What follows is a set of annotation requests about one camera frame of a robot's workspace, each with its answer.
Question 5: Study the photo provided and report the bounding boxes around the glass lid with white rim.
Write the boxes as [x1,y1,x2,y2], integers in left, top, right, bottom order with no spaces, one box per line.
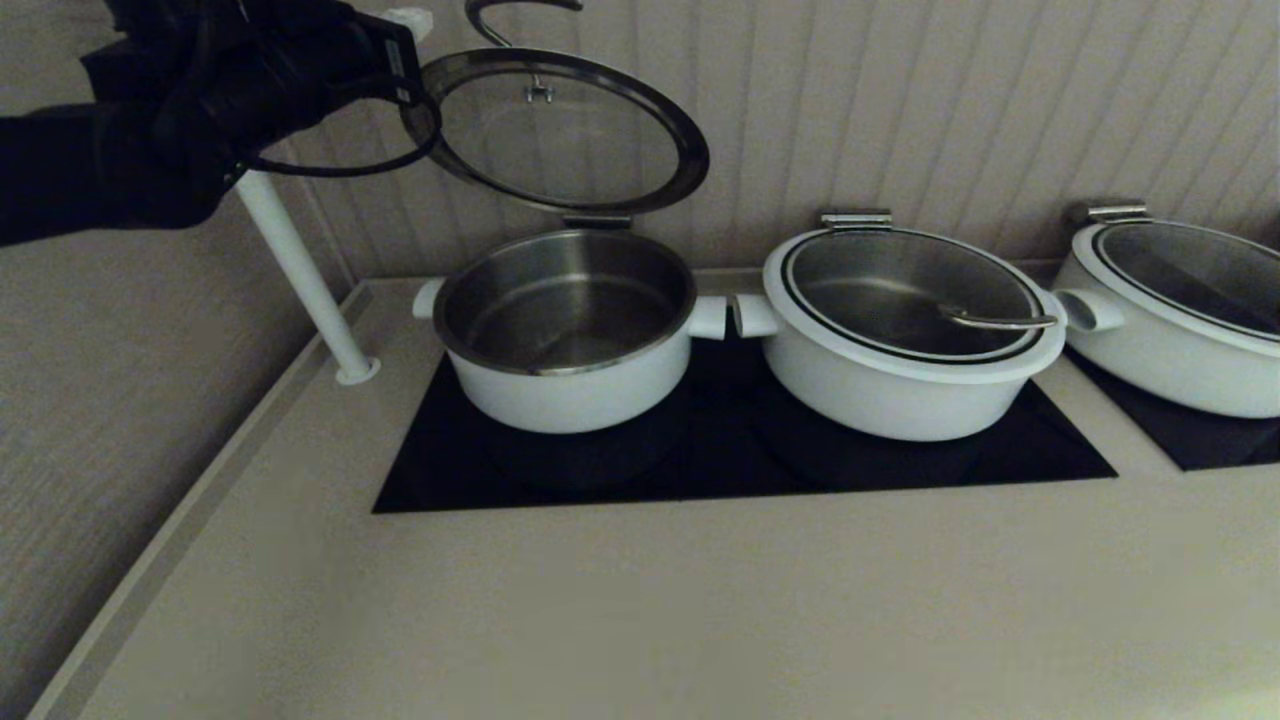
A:
[1070,220,1280,359]
[763,228,1066,386]
[400,0,711,216]

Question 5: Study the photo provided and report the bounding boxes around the white round pole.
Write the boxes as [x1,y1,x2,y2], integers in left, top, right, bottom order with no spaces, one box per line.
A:
[235,170,383,387]

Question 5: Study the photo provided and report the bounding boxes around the black glass induction cooktop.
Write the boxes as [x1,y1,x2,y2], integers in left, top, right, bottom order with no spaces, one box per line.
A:
[373,335,1116,514]
[1060,345,1280,473]

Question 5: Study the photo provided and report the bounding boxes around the black left wrist camera cable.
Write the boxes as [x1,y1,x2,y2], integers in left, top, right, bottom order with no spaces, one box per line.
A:
[240,85,443,179]

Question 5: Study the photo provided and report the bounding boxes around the white pot with side handles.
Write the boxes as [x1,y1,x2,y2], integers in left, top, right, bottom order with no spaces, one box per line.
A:
[412,228,728,435]
[733,290,1066,443]
[1050,225,1280,419]

